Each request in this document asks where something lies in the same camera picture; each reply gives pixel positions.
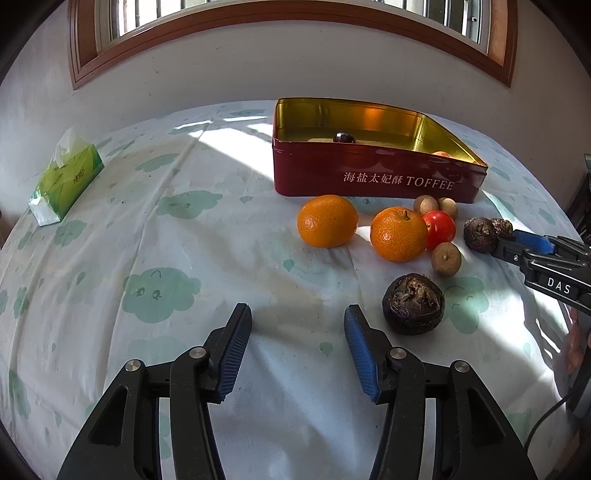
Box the red tomato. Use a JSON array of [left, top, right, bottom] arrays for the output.
[[422, 210, 457, 251]]

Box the person's right hand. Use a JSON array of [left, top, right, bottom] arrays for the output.
[[567, 307, 591, 374]]

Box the black cable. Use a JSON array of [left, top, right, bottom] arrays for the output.
[[524, 394, 571, 450]]

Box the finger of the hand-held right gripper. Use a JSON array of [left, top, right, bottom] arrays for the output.
[[489, 236, 536, 278], [512, 229, 591, 268]]

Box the brown wooden window frame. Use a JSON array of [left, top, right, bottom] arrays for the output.
[[68, 0, 519, 90]]

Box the red and gold tin box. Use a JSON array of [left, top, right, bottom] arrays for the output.
[[272, 97, 489, 205]]

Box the large dark water chestnut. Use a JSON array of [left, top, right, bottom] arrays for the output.
[[382, 273, 446, 336]]

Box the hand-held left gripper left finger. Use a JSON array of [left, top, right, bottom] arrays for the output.
[[55, 302, 254, 480]]

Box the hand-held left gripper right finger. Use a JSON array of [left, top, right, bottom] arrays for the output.
[[344, 304, 539, 480]]

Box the dark furniture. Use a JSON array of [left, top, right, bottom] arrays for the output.
[[566, 154, 591, 241]]

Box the smooth orange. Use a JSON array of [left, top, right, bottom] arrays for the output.
[[297, 194, 359, 249]]

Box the orange with stem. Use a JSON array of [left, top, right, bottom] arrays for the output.
[[370, 206, 429, 264]]

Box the green tissue pack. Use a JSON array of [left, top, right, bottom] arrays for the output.
[[27, 128, 105, 228]]

